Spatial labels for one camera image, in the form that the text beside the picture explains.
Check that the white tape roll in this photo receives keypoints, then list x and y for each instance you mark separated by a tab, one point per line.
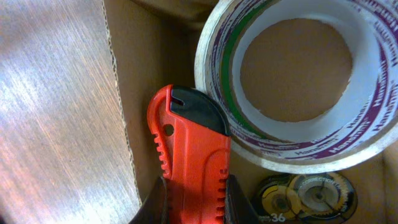
343	136

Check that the green tape roll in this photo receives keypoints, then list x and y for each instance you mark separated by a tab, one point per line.
242	16

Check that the orange utility knife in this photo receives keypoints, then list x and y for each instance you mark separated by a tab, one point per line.
193	139

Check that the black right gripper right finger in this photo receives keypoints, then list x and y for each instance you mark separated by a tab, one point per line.
238	209

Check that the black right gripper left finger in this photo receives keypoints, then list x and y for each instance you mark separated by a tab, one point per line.
154	209

